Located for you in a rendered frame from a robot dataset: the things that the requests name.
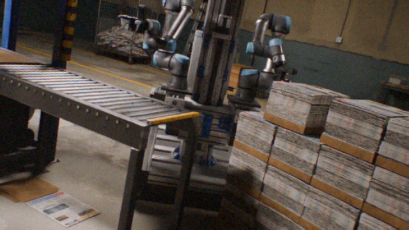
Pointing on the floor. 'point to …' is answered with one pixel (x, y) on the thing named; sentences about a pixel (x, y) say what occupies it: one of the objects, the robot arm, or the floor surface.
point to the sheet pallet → (236, 76)
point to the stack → (240, 160)
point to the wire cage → (122, 39)
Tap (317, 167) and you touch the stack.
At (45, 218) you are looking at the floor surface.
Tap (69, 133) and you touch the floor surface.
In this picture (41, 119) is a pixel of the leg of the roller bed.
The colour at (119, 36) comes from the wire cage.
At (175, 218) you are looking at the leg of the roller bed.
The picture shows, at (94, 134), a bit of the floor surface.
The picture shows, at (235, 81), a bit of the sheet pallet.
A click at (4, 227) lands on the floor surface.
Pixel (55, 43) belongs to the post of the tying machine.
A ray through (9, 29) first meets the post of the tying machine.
